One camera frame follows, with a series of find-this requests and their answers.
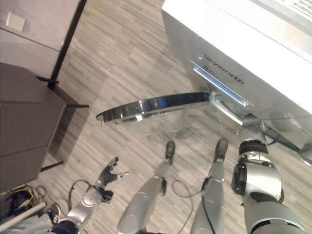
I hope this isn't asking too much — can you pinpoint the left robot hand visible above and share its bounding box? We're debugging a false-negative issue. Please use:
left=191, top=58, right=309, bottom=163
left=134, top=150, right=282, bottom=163
left=97, top=156, right=131, bottom=189

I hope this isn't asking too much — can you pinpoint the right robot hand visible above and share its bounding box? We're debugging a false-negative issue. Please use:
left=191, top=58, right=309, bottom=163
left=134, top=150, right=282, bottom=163
left=240, top=114, right=269, bottom=143

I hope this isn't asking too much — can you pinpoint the round chrome washer door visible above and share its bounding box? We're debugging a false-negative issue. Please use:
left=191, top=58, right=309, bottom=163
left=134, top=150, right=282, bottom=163
left=96, top=91, right=213, bottom=137

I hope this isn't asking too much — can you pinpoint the silver left robot leg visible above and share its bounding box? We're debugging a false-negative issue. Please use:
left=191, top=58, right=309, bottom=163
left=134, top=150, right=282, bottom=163
left=117, top=140, right=176, bottom=234

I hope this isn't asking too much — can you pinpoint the silver robot leg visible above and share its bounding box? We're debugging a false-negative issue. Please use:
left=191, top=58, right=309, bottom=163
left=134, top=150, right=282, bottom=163
left=117, top=140, right=176, bottom=234
left=190, top=138, right=229, bottom=234

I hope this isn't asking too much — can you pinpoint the person's shoe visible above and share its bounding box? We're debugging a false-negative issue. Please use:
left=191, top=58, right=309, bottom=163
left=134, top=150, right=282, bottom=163
left=45, top=203, right=62, bottom=225

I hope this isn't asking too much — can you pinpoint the silver right robot leg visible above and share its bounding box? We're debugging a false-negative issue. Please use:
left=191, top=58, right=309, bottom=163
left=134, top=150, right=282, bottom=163
left=190, top=138, right=229, bottom=234

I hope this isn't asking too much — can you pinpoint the silver front-load washing machine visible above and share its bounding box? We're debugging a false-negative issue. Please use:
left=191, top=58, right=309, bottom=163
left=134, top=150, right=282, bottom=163
left=160, top=0, right=312, bottom=168

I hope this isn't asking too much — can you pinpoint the grey metal pole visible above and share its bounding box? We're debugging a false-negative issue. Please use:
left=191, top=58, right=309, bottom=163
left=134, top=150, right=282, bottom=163
left=0, top=201, right=47, bottom=233

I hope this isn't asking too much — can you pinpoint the person's leg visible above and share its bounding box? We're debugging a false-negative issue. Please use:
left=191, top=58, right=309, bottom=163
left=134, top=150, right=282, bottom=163
left=0, top=214, right=53, bottom=234

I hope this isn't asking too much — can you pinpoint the grey low cabinet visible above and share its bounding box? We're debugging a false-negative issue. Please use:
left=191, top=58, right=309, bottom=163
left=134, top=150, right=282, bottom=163
left=0, top=62, right=90, bottom=195

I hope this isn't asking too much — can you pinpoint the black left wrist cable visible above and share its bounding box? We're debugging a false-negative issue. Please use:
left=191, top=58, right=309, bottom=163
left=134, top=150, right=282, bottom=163
left=67, top=179, right=98, bottom=211

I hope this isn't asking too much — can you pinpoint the thin black leg cable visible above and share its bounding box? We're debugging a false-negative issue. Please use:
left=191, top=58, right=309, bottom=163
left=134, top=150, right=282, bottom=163
left=171, top=179, right=204, bottom=198

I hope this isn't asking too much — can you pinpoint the yellow and black cable bundle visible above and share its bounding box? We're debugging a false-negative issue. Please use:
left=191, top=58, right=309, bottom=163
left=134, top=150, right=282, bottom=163
left=6, top=185, right=48, bottom=216

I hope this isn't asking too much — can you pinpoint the black metal frame post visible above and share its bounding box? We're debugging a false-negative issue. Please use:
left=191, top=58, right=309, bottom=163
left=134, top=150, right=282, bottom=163
left=47, top=0, right=88, bottom=90

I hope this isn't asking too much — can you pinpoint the white wall socket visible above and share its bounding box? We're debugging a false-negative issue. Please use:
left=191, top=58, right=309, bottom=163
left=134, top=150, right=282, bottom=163
left=5, top=12, right=26, bottom=32

